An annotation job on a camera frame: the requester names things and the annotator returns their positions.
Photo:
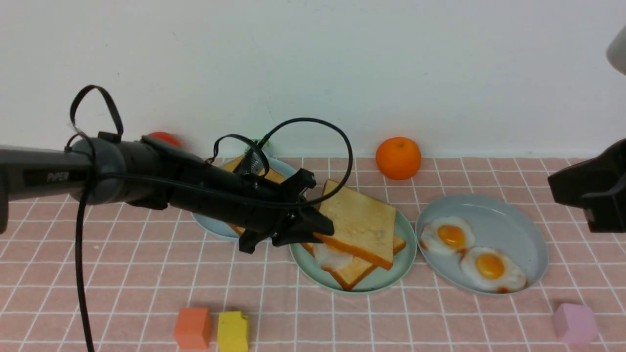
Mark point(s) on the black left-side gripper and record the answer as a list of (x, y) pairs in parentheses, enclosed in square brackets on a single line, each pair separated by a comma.
[(264, 208)]

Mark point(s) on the fried egg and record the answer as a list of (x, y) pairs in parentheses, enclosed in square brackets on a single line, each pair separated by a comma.
[(492, 270), (329, 258), (447, 236)]

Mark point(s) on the toast slice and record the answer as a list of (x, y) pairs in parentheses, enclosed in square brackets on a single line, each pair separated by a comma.
[(364, 226), (232, 166), (355, 270), (237, 229)]

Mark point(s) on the black right-side robot arm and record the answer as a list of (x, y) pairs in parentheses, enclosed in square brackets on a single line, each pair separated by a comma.
[(597, 186)]

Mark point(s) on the black left-side robot arm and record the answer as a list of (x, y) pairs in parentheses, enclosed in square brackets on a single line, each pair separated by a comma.
[(154, 175)]

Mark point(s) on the green cube block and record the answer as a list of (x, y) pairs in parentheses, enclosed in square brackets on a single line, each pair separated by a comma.
[(268, 149)]

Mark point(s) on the light blue bread plate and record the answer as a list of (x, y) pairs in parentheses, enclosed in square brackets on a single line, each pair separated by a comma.
[(223, 230)]

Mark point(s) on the green centre plate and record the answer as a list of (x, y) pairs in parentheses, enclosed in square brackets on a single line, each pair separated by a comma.
[(379, 279)]

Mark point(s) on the orange tangerine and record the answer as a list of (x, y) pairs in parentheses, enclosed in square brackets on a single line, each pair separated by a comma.
[(398, 158)]

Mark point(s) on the yellow cube block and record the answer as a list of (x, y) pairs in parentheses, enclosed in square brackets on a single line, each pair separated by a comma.
[(233, 332)]

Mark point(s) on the red yellow pomegranate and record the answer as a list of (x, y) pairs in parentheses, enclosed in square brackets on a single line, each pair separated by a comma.
[(167, 137)]

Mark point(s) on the orange cube block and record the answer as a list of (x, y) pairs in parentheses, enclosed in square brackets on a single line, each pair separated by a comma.
[(193, 328)]

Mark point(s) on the pink checked tablecloth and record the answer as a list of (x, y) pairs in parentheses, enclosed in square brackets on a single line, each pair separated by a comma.
[(141, 267)]

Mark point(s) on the grey blue egg plate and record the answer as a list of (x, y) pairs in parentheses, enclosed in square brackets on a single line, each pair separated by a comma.
[(495, 224)]

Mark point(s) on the pink cube block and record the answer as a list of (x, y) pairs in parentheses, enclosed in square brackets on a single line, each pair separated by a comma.
[(575, 324)]

